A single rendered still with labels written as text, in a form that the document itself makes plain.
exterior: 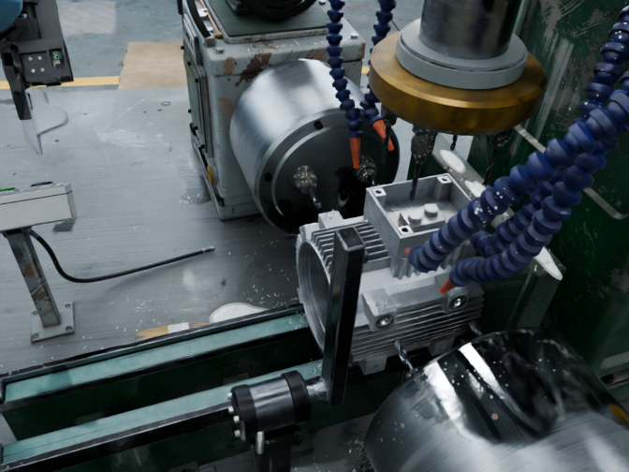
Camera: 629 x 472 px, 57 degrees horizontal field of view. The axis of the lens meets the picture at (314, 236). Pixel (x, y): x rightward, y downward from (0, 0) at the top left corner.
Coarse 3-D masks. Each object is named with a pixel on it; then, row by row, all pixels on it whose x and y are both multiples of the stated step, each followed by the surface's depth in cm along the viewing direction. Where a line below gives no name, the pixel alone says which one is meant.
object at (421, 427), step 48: (480, 336) 55; (528, 336) 55; (432, 384) 54; (480, 384) 52; (528, 384) 51; (576, 384) 52; (384, 432) 56; (432, 432) 52; (480, 432) 49; (528, 432) 48; (576, 432) 48; (624, 432) 49
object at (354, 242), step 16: (336, 240) 52; (352, 240) 51; (336, 256) 53; (352, 256) 51; (368, 256) 53; (336, 272) 54; (352, 272) 52; (336, 288) 55; (352, 288) 54; (336, 304) 56; (352, 304) 56; (336, 320) 57; (352, 320) 57; (336, 336) 58; (352, 336) 59; (336, 352) 60; (336, 368) 62; (320, 384) 66; (336, 384) 64; (336, 400) 67
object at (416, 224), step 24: (384, 192) 74; (408, 192) 77; (432, 192) 79; (456, 192) 76; (384, 216) 71; (408, 216) 72; (432, 216) 73; (384, 240) 72; (408, 240) 68; (408, 264) 71
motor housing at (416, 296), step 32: (352, 224) 76; (320, 256) 72; (384, 256) 72; (320, 288) 85; (416, 288) 73; (480, 288) 75; (320, 320) 84; (416, 320) 73; (448, 320) 74; (352, 352) 72
